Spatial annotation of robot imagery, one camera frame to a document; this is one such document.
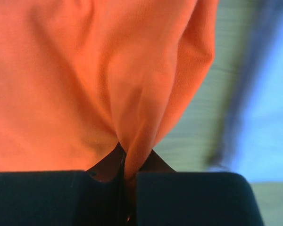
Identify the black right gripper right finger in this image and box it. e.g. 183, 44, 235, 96
132, 151, 264, 226

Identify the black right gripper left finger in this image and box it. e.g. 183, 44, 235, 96
0, 145, 126, 226

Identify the orange t-shirt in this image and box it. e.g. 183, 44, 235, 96
0, 0, 218, 226

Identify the folded lavender t-shirt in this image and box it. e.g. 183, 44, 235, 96
208, 0, 283, 182

